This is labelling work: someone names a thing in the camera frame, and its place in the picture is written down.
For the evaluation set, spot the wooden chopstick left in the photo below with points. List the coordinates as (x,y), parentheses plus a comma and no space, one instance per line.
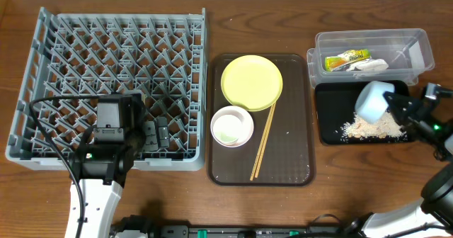
(260,153)

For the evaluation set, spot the wooden chopstick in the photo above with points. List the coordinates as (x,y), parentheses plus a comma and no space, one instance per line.
(260,153)
(264,149)

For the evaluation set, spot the wooden chopstick right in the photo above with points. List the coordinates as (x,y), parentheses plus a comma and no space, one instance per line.
(264,149)

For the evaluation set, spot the white wrapper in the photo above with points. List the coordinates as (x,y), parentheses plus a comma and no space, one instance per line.
(369,65)

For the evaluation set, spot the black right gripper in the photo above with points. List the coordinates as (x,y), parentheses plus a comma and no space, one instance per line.
(412,110)

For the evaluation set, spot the clear plastic bin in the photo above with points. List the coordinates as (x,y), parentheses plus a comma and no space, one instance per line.
(406,51)

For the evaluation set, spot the black waste tray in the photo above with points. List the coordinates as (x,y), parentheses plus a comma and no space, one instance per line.
(335,106)

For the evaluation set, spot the rice and peanut scraps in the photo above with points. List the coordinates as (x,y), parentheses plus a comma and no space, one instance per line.
(385,127)

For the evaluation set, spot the brown serving tray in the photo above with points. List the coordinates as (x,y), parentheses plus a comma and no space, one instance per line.
(289,156)

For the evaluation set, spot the orange green snack wrapper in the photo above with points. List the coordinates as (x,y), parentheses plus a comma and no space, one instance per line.
(334,63)

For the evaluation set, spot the yellow round plate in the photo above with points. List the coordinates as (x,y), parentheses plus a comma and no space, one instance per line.
(251,82)

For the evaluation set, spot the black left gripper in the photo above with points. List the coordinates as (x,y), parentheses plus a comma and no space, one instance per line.
(156,134)

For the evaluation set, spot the grey plastic dishwasher rack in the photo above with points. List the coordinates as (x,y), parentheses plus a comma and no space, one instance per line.
(74,57)

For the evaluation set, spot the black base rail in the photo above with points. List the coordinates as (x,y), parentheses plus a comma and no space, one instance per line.
(230,232)

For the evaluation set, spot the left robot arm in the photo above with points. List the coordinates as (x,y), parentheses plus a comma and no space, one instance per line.
(105,154)

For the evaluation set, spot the translucent white cup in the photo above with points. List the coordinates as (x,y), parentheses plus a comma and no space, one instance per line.
(227,129)

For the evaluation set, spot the pink bowl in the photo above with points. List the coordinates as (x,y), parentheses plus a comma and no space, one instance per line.
(245,118)

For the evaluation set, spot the light blue bowl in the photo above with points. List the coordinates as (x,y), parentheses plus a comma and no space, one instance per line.
(370,104)

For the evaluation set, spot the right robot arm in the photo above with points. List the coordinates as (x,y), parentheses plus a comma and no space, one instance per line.
(431,216)

